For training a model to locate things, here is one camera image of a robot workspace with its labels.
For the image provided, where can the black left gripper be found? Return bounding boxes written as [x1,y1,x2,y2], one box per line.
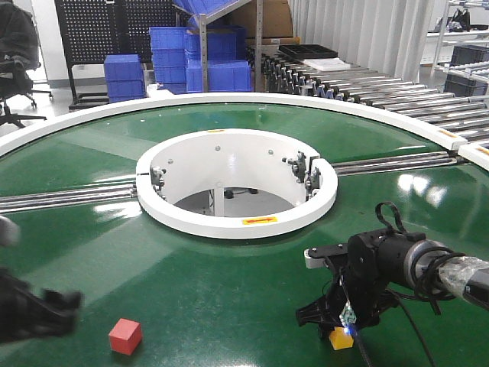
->
[1,268,83,343]

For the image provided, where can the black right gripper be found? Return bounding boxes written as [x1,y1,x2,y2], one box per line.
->
[295,229,426,339]

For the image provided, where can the yellow two-stud toy brick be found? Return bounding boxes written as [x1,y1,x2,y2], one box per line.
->
[329,326,354,351]

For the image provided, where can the red cube block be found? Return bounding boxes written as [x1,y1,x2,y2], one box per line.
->
[108,318,142,356]

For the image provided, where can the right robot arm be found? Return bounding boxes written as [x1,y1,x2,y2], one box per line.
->
[296,229,488,336]

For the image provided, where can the small blue bin stack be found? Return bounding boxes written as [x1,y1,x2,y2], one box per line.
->
[104,54,146,103]

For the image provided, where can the large blue bin stack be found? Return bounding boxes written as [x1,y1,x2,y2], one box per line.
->
[184,25,253,93]

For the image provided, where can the tall blue bin stack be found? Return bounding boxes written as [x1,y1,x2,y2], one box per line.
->
[149,27,187,94]

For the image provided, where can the steel roller strip left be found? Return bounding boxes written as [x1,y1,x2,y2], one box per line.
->
[1,183,137,214]

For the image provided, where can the steel roller strip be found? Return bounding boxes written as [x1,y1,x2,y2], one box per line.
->
[332,151,468,176]
[1,183,137,214]

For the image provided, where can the steel roller strip right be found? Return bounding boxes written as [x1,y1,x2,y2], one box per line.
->
[332,151,468,176]

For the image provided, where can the white outer conveyor rim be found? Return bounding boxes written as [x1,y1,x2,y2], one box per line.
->
[1,93,488,170]

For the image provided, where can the black office chair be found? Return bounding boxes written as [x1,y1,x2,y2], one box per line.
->
[0,0,54,130]

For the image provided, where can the steel roller conveyor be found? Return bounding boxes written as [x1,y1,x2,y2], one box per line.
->
[261,51,488,148]

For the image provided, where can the white flat tray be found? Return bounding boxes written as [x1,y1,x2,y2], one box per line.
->
[303,57,351,71]

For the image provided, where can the dark grey crate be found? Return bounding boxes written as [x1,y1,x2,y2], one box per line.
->
[443,44,488,96]

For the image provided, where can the black compartment tray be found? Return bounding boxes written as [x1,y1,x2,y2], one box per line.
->
[279,44,338,60]

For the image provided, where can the black pegboard stand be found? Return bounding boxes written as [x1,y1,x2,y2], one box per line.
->
[54,0,183,112]

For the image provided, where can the metal shelf rack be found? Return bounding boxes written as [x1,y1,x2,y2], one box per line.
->
[174,1,253,93]

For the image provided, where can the white inner ring hub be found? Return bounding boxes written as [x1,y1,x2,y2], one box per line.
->
[136,128,338,239]

